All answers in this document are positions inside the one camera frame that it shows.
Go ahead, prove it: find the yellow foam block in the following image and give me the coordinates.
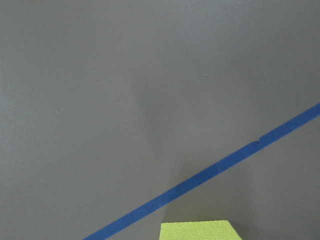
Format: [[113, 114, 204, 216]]
[[159, 220, 241, 240]]

